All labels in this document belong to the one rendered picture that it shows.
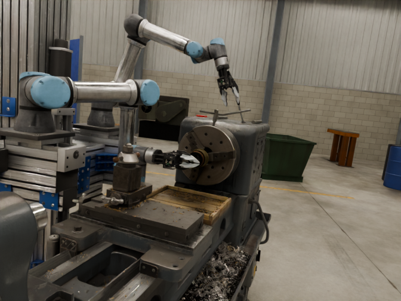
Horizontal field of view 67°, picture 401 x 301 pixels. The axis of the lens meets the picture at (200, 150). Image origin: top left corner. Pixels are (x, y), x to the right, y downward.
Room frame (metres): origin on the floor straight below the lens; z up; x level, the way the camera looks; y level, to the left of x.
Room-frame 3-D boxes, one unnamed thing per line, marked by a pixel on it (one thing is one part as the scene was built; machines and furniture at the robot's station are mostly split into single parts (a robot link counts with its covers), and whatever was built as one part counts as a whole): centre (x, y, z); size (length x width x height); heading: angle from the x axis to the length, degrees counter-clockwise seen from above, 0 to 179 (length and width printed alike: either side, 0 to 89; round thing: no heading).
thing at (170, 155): (1.39, 0.15, 1.07); 0.12 x 0.09 x 0.08; 69
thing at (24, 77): (1.24, 0.68, 1.33); 0.13 x 0.12 x 0.14; 45
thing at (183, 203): (1.37, 0.04, 0.89); 0.36 x 0.30 x 0.04; 70
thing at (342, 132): (9.56, -4.33, 0.50); 1.61 x 0.44 x 1.00; 175
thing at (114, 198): (1.06, 0.24, 0.99); 0.20 x 0.10 x 0.05; 160
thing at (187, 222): (1.01, 0.19, 0.95); 0.43 x 0.17 x 0.05; 70
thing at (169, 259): (0.96, 0.19, 0.90); 0.47 x 0.30 x 0.06; 70
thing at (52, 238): (0.90, 0.43, 0.84); 0.04 x 0.04 x 0.10; 70
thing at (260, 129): (1.99, -0.16, 1.06); 0.59 x 0.48 x 0.39; 160
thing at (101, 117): (1.73, 0.58, 1.21); 0.15 x 0.15 x 0.10
